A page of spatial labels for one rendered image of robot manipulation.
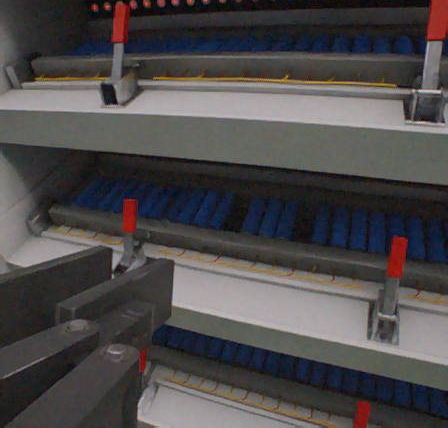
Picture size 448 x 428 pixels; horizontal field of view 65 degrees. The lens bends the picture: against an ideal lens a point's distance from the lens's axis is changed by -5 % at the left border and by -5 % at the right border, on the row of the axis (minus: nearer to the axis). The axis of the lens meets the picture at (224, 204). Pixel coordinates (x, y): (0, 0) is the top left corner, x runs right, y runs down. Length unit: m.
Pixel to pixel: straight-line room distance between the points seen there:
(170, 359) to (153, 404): 0.06
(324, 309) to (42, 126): 0.34
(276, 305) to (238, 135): 0.17
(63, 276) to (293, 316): 0.25
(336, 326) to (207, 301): 0.13
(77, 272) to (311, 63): 0.27
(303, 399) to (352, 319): 0.16
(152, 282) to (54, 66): 0.37
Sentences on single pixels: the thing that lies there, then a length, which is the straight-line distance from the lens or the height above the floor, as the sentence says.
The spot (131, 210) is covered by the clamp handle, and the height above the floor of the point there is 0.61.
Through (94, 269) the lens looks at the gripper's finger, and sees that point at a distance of 0.19.
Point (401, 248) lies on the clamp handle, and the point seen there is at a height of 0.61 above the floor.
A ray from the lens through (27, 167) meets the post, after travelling 0.54.
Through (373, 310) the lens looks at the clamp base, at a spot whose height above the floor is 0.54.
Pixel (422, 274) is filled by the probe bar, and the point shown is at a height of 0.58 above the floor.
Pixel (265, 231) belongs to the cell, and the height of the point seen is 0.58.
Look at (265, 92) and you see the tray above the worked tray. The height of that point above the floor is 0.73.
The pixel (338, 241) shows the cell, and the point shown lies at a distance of 0.41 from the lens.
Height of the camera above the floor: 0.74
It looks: 18 degrees down
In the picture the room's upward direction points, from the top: 1 degrees clockwise
